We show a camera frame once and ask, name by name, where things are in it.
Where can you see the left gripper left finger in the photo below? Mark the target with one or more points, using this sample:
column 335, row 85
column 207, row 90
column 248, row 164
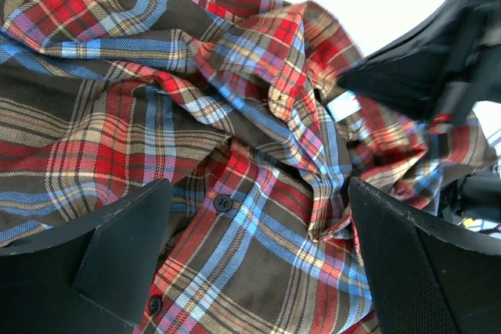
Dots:
column 89, row 275

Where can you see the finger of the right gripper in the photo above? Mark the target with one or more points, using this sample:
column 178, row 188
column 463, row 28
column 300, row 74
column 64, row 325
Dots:
column 440, row 69

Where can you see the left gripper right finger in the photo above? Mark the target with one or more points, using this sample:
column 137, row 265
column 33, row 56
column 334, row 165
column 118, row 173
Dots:
column 425, row 275

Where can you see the red brown plaid shirt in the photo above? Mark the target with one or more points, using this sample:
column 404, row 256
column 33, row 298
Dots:
column 229, row 100

